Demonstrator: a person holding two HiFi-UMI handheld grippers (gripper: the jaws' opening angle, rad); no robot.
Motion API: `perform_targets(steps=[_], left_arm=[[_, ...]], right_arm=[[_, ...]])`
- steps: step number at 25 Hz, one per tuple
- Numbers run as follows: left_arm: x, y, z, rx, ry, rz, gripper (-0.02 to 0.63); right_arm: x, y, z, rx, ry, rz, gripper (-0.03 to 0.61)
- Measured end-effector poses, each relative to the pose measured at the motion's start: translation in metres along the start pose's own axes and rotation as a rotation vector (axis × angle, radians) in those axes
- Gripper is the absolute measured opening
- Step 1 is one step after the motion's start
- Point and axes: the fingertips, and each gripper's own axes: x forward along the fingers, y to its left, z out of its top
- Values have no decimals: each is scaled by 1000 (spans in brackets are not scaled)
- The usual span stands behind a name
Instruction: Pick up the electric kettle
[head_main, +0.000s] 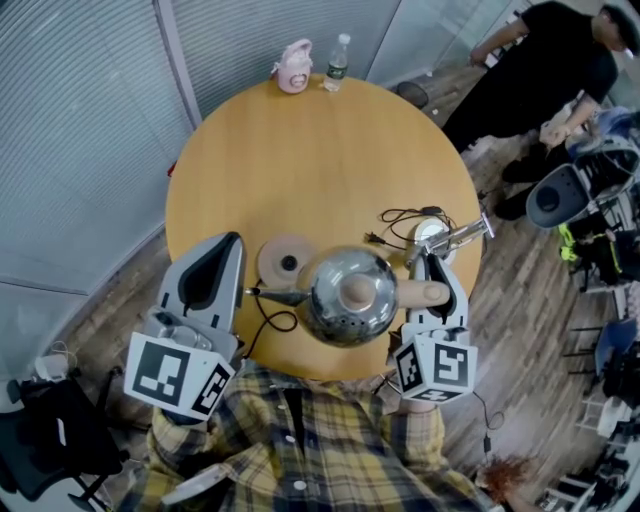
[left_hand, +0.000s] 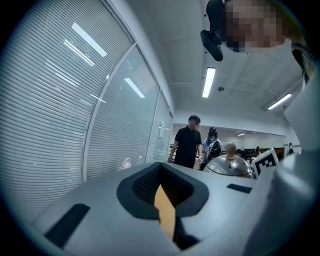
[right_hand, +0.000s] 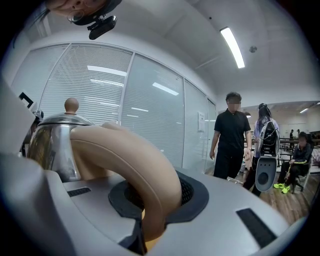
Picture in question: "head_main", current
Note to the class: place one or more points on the clear plastic water bottle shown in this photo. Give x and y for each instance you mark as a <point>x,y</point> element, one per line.
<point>336,65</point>

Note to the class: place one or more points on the person's yellow plaid shirt torso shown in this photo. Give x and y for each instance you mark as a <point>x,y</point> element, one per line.
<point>320,450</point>

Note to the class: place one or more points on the white power adapter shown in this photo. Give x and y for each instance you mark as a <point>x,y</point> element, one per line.
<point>50,365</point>

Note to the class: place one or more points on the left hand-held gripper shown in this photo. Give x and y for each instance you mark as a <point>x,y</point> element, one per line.
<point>170,370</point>

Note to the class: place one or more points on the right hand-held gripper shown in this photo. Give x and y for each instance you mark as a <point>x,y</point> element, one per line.
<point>440,365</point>

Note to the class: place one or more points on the black office chair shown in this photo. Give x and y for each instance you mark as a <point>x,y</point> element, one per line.
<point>50,440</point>

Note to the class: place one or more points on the person's left forearm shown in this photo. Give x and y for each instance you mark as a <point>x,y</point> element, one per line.
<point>175,440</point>

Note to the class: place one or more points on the black waste bin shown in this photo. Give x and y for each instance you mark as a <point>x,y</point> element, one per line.
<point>414,94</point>

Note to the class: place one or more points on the person's right forearm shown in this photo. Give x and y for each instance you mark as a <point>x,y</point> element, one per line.
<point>420,430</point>

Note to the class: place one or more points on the silver desk lamp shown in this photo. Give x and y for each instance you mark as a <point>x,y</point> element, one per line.
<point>440,237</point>

